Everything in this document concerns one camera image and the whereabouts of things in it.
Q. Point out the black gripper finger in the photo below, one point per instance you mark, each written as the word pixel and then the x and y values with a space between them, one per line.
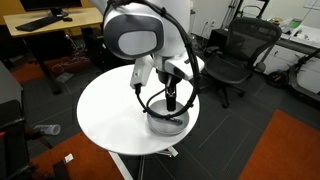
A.
pixel 171 100

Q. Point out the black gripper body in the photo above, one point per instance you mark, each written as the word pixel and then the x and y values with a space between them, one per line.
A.
pixel 165 78

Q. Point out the dark marker with teal cap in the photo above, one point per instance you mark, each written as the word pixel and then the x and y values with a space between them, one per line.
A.
pixel 178 121

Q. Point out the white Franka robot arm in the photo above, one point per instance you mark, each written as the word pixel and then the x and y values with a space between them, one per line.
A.
pixel 166 33

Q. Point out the grey metal bowl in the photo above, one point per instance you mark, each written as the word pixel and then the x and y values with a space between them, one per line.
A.
pixel 166 128

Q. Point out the black computer tower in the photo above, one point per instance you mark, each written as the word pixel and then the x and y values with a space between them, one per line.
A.
pixel 96 50

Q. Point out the white metal table base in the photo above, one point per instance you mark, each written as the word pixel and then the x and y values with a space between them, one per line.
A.
pixel 118 163

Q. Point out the black mesh office chair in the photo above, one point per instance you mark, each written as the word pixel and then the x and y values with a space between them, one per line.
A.
pixel 253 36

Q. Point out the black tripod stand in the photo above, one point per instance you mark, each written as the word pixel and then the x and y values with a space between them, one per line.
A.
pixel 238 10

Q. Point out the grey power strip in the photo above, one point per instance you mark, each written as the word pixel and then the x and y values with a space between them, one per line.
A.
pixel 64 77

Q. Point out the light wooden desk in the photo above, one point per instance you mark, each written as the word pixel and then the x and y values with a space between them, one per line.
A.
pixel 83 16

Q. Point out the black computer mouse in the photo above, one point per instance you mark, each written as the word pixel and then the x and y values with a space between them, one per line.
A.
pixel 67 19

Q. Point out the small white floor tag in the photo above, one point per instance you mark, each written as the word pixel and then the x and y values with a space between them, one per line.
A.
pixel 68 158

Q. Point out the white cabinet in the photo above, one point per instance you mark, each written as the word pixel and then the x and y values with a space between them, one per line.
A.
pixel 283 61

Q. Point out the clear plastic bag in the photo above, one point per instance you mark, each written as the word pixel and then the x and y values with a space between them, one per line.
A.
pixel 48 129

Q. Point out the black electric scooter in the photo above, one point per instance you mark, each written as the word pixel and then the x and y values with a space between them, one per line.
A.
pixel 300 80

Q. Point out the black monitor on stand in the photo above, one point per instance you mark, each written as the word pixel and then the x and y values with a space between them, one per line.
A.
pixel 50 4

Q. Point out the black keyboard on wooden desk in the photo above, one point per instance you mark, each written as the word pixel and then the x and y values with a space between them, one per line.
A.
pixel 38 24

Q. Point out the black robot stand platform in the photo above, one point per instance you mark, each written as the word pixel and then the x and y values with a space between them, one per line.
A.
pixel 11 133

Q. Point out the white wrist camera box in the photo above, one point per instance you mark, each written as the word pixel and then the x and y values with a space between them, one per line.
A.
pixel 141 71

